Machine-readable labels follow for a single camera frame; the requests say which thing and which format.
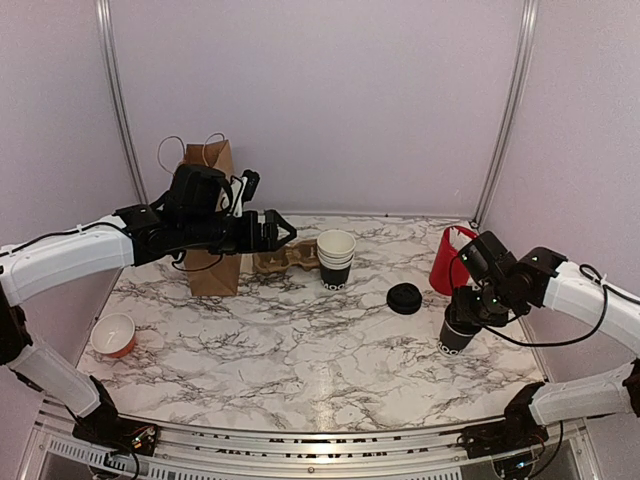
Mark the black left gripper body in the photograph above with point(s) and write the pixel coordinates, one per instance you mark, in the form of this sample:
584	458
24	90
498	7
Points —
201	233

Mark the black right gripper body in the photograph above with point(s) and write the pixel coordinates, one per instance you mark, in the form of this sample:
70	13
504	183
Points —
492	307

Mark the single black paper cup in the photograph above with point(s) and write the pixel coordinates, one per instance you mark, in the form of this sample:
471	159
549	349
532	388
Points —
451	341

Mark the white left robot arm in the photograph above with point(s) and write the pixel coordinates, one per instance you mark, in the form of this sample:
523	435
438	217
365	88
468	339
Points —
116	241

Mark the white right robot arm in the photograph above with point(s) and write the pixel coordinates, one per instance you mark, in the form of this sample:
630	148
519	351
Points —
546	279

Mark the cardboard cup carrier tray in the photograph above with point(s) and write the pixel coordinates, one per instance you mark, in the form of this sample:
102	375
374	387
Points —
302	254

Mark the red ribbed metal bucket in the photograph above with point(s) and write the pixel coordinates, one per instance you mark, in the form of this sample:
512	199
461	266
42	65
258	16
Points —
448	271

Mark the stack of black paper cups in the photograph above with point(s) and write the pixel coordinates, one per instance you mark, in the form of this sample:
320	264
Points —
335	250

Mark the stack of black cup lids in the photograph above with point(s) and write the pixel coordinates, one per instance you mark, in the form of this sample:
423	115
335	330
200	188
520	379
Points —
404	298

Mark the orange paper bowl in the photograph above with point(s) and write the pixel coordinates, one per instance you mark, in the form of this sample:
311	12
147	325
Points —
114	335

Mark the aluminium left corner post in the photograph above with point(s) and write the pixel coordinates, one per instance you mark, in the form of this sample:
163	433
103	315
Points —
109	52

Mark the aluminium corner post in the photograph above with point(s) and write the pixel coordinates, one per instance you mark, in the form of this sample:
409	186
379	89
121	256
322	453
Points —
515	93
109	52

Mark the aluminium front rail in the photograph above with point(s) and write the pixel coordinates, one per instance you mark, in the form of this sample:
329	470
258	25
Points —
190	452

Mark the aluminium right corner post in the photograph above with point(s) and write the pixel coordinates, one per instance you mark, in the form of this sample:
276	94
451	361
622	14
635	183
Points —
515	93

